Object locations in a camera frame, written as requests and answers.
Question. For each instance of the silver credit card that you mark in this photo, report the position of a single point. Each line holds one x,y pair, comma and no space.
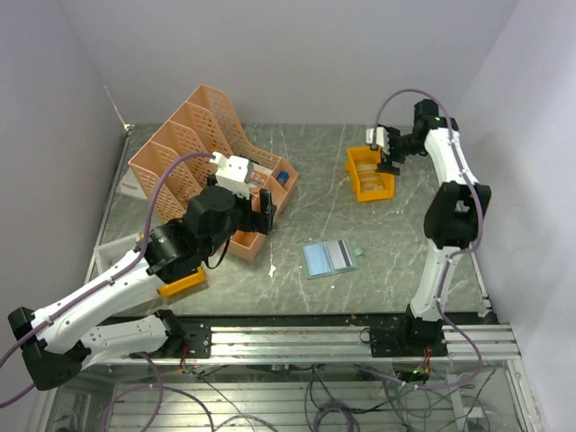
340,254

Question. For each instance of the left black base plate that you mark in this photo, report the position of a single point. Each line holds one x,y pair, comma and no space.
189,342

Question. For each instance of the white paper sheet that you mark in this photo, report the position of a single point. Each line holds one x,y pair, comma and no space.
130,186

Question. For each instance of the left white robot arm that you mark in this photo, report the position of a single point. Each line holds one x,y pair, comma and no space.
59,341

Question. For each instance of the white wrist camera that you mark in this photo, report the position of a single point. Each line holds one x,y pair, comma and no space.
233,173
377,139

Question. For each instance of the aluminium rail frame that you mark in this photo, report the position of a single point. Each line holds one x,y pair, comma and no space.
306,373

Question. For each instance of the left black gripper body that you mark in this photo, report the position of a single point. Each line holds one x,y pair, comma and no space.
242,217

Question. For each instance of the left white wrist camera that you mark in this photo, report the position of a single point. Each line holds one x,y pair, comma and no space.
233,173

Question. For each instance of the yellow bin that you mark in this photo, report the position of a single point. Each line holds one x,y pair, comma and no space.
182,281
367,184

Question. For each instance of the white bin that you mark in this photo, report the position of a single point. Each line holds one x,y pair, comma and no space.
107,254

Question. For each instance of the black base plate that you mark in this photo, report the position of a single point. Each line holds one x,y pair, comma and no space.
401,335
189,342

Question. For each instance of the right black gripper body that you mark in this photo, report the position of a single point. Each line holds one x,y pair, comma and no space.
400,147

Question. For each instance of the blue cylinder in organizer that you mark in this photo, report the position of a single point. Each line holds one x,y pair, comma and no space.
282,178

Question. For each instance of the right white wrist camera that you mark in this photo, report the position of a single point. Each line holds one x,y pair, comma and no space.
377,139

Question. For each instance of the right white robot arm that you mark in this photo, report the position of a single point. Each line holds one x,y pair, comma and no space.
454,220

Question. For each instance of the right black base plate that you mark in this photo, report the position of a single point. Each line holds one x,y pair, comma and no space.
401,335

